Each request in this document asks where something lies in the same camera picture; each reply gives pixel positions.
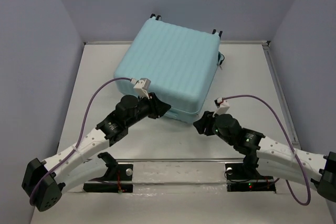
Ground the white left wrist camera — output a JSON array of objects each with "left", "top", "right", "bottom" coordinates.
[{"left": 130, "top": 78, "right": 151, "bottom": 99}]

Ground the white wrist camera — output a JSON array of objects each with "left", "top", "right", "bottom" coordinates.
[
  {"left": 214, "top": 98, "right": 230, "bottom": 116},
  {"left": 130, "top": 78, "right": 151, "bottom": 99}
]

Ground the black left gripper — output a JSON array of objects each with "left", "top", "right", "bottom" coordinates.
[{"left": 125, "top": 92, "right": 171, "bottom": 127}]

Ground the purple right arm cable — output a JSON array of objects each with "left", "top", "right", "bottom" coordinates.
[{"left": 224, "top": 94, "right": 312, "bottom": 206}]

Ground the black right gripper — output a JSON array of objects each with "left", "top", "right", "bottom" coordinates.
[{"left": 192, "top": 110, "right": 234, "bottom": 146}]

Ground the light blue hard-shell suitcase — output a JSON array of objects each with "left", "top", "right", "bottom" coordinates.
[{"left": 113, "top": 14, "right": 224, "bottom": 123}]

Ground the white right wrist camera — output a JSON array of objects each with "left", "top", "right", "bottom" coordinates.
[{"left": 214, "top": 98, "right": 230, "bottom": 116}]

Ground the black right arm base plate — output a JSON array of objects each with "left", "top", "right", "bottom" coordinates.
[{"left": 224, "top": 163, "right": 276, "bottom": 193}]

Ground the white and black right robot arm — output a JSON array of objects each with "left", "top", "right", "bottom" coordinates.
[{"left": 193, "top": 111, "right": 335, "bottom": 202}]

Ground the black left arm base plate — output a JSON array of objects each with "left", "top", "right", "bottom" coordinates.
[{"left": 83, "top": 164, "right": 133, "bottom": 194}]

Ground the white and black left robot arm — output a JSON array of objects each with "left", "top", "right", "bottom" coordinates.
[{"left": 22, "top": 93, "right": 171, "bottom": 212}]

